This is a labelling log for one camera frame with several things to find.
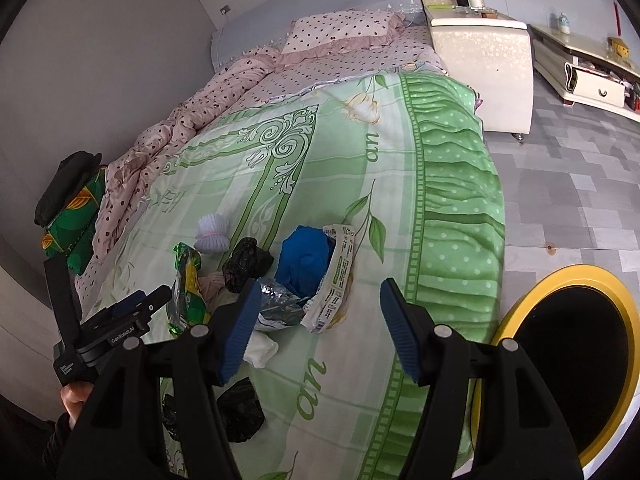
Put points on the pink tissue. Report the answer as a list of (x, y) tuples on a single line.
[(216, 285)]

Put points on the green floral blanket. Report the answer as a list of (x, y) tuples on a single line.
[(350, 160)]

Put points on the green yellow snack packet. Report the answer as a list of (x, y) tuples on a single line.
[(190, 295)]

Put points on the small black plastic bag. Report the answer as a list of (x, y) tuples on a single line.
[(247, 265)]

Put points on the person's left hand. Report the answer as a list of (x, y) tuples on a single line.
[(75, 402)]

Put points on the pink polka-dot quilt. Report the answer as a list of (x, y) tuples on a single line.
[(170, 125)]

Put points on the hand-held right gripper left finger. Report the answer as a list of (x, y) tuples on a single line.
[(239, 332)]

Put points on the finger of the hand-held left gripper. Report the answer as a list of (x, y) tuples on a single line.
[(156, 300), (126, 305)]

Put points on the white tissue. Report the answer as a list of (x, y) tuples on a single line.
[(212, 235), (261, 349)]

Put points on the yellow toy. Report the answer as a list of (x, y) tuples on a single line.
[(620, 47)]

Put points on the cream low cabinet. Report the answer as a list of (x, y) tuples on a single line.
[(590, 60)]

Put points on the yellow-rimmed trash bin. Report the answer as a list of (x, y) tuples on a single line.
[(575, 360)]

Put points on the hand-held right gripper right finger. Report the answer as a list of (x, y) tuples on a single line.
[(400, 332)]

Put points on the pink polka-dot bed sheet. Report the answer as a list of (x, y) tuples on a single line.
[(410, 52)]

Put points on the white wrapper green print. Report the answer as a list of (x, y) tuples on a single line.
[(337, 280)]

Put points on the small white bottle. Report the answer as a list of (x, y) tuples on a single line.
[(563, 24)]

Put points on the cream nightstand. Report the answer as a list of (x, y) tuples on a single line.
[(480, 70)]

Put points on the blue cloth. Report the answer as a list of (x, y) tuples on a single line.
[(302, 265)]

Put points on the grey bed headboard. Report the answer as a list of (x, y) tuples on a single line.
[(280, 10)]

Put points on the black hat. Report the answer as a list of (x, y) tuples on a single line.
[(65, 185)]

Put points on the silver foil bag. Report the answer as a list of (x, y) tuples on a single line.
[(280, 310)]

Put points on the pink polka-dot pillow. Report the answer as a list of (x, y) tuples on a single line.
[(345, 27)]

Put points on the large black plastic bag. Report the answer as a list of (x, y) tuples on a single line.
[(241, 410)]

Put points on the green patterned cloth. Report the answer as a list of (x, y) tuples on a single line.
[(75, 230)]

